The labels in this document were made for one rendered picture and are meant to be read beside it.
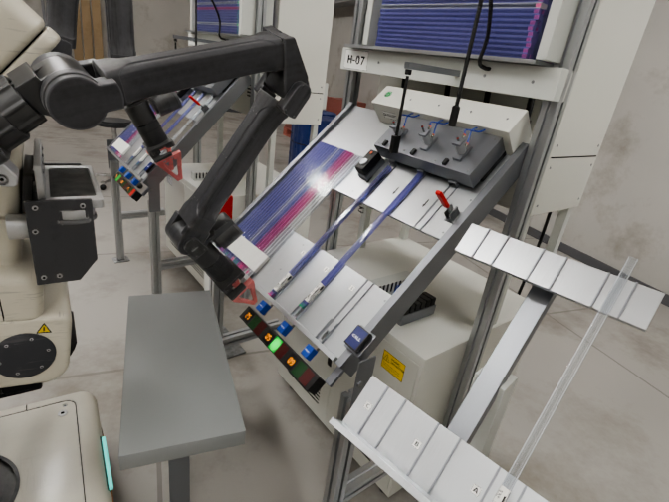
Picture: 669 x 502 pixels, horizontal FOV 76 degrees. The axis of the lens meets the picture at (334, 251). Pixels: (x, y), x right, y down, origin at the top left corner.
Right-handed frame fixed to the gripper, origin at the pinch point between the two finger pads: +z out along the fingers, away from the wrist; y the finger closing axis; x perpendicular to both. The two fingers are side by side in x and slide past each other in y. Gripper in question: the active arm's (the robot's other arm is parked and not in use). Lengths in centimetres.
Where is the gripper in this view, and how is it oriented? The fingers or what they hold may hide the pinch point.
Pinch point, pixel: (244, 292)
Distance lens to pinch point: 112.1
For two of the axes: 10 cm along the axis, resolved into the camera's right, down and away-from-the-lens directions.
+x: -6.8, 7.0, -2.1
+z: 4.2, 6.0, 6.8
